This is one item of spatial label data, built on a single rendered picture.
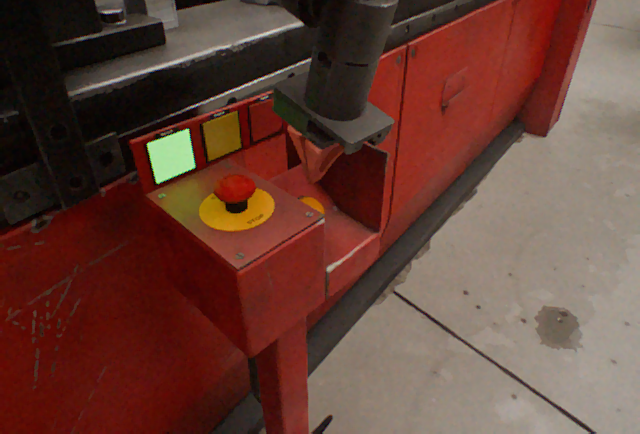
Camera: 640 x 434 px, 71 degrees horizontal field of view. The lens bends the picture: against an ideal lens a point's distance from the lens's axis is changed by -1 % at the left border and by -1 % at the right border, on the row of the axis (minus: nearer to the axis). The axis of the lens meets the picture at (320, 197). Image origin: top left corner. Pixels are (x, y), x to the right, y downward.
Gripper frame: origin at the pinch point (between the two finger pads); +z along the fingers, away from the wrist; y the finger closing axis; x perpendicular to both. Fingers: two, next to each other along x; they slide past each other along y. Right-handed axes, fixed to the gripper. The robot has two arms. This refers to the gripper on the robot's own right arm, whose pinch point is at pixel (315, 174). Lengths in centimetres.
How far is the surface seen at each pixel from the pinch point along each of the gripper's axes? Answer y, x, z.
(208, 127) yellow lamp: 10.5, 6.2, -1.6
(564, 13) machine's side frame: 32, -195, 28
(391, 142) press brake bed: 17, -49, 29
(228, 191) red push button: 1.3, 10.5, -2.2
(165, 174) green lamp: 9.7, 11.9, 1.6
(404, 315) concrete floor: -6, -53, 79
